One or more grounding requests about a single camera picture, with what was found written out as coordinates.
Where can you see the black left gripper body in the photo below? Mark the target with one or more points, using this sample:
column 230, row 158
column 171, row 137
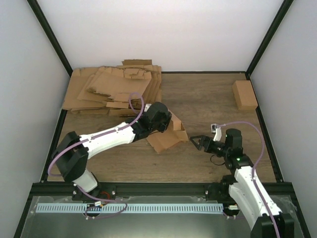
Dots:
column 162, row 126

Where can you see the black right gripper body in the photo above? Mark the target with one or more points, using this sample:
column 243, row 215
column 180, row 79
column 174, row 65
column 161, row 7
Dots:
column 217, row 151

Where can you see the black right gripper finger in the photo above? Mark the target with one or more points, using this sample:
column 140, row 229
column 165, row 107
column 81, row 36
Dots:
column 198, row 138
column 199, row 145

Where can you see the brown cardboard box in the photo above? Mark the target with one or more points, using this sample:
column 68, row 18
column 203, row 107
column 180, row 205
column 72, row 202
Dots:
column 175, row 133
column 244, row 95

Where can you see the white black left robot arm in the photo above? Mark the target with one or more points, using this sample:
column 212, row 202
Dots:
column 74, row 151

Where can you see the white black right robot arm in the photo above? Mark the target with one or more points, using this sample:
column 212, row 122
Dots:
column 265, row 218

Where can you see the folded brown cardboard box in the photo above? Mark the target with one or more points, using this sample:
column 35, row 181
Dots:
column 244, row 95

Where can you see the stack of flat cardboard blanks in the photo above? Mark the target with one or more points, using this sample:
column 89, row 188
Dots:
column 114, row 90

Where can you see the light blue slotted strip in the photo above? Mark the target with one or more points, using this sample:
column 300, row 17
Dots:
column 192, row 208

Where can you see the clear acrylic front plate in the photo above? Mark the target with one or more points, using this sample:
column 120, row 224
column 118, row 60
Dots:
column 123, row 225

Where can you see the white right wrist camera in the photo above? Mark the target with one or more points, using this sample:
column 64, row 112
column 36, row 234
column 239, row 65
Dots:
column 216, row 131

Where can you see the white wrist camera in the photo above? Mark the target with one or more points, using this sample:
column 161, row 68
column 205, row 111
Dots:
column 216, row 131
column 146, row 107

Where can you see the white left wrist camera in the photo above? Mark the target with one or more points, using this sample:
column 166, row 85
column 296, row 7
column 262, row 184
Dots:
column 146, row 107

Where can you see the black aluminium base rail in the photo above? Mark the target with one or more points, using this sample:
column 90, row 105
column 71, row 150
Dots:
column 158, row 189

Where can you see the black right corner frame post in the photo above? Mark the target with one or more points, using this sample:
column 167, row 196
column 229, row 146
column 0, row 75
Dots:
column 282, row 11

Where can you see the black corner frame post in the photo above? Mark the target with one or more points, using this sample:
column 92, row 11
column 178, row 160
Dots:
column 40, row 16
column 282, row 11

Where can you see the black left corner frame post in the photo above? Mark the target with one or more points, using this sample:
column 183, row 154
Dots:
column 40, row 16

